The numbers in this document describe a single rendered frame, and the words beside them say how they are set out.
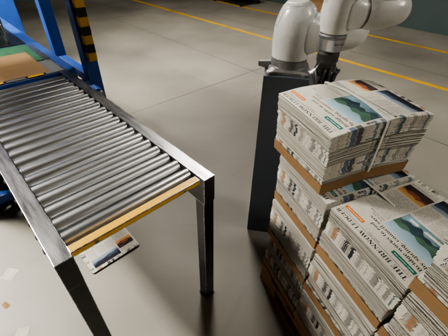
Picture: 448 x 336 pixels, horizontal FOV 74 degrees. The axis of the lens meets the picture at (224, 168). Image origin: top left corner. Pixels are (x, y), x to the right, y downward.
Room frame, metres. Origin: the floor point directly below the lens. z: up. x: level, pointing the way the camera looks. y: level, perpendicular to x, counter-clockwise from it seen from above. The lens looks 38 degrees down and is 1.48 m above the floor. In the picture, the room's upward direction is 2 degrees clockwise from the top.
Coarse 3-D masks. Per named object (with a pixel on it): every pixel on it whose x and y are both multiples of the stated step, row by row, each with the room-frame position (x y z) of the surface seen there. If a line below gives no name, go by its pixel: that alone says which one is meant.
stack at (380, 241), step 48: (288, 192) 0.83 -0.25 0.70; (336, 192) 0.71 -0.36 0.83; (384, 192) 0.71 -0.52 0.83; (432, 192) 0.72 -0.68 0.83; (288, 240) 0.77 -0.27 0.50; (336, 240) 0.59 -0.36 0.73; (384, 240) 0.52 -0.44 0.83; (432, 240) 0.52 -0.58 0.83; (288, 288) 0.71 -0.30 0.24; (336, 288) 0.52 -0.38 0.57; (384, 288) 0.42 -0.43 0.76
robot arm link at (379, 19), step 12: (372, 0) 1.05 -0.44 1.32; (384, 0) 1.05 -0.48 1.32; (396, 0) 1.05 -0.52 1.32; (408, 0) 1.07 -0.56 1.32; (372, 12) 1.03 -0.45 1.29; (384, 12) 1.03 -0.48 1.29; (396, 12) 1.04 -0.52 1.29; (408, 12) 1.06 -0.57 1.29; (372, 24) 1.04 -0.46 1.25; (384, 24) 1.04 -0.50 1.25; (396, 24) 1.06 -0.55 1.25
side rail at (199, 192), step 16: (80, 80) 1.61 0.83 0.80; (96, 96) 1.41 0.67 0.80; (112, 112) 1.25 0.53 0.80; (144, 128) 1.11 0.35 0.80; (160, 144) 0.99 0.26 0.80; (176, 160) 0.89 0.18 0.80; (192, 160) 0.89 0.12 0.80; (192, 176) 0.82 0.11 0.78; (208, 176) 0.80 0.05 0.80; (192, 192) 0.83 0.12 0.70; (208, 192) 0.79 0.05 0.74
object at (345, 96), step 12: (324, 84) 1.00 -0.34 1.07; (336, 84) 1.00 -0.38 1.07; (348, 96) 0.91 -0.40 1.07; (360, 96) 0.90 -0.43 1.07; (360, 108) 0.82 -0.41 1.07; (384, 120) 0.76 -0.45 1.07; (396, 120) 0.76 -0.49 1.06; (372, 144) 0.75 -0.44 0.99; (384, 144) 0.77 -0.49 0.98; (372, 156) 0.76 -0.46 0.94
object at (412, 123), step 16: (352, 80) 1.05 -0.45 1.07; (368, 80) 1.07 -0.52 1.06; (368, 96) 0.91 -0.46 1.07; (384, 96) 0.92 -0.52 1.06; (400, 96) 0.94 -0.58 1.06; (400, 112) 0.81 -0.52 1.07; (416, 112) 0.82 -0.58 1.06; (400, 128) 0.78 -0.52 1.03; (416, 128) 0.80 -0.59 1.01; (400, 144) 0.79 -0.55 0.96; (416, 144) 0.83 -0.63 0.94; (384, 160) 0.78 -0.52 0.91; (400, 160) 0.81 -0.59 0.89
